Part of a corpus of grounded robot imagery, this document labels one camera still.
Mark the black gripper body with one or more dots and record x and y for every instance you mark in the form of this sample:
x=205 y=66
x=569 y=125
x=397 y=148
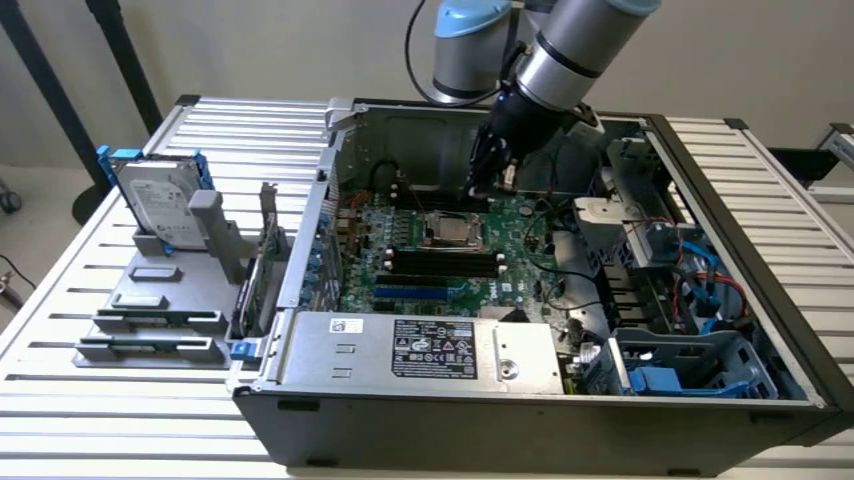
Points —
x=517 y=125

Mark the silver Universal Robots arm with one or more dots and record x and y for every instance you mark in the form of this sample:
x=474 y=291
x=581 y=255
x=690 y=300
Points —
x=568 y=55

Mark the metal CPU socket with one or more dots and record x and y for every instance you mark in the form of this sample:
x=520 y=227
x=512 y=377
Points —
x=454 y=232

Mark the silver square CPU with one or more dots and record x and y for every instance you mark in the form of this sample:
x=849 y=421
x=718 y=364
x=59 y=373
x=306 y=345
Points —
x=454 y=233

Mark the black RAM slot bank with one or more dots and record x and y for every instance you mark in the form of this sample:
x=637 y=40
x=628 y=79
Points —
x=427 y=197
x=443 y=262

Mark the grey metal disk bay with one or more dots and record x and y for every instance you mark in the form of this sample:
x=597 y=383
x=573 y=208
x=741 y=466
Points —
x=628 y=225

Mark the green motherboard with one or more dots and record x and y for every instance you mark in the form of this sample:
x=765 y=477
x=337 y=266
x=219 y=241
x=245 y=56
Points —
x=514 y=260

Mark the black expansion slot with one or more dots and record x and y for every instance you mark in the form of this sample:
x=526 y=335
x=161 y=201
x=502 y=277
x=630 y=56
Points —
x=410 y=281

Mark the blue expansion slot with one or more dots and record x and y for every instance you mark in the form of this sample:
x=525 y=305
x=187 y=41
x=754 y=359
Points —
x=410 y=294

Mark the green graphics card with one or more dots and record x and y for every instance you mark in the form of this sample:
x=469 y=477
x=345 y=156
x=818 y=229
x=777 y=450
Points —
x=263 y=260

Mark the silver power supply unit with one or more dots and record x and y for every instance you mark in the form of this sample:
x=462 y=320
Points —
x=374 y=350

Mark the blue plastic disk bay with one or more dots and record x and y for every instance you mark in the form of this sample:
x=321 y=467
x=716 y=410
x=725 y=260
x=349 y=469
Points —
x=708 y=360

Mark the hard disk in blue carrier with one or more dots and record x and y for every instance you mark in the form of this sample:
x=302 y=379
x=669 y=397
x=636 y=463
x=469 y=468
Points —
x=157 y=200

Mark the black stand pole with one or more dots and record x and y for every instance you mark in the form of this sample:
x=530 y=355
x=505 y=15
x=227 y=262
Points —
x=127 y=60
x=47 y=90

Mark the blue case latch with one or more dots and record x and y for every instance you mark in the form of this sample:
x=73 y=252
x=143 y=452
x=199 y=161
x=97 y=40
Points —
x=245 y=350

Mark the black open PC case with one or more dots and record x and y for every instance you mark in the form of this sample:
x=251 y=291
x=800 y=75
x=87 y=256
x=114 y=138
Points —
x=508 y=430

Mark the grey parts rack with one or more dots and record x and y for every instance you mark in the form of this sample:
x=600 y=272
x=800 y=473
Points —
x=174 y=320

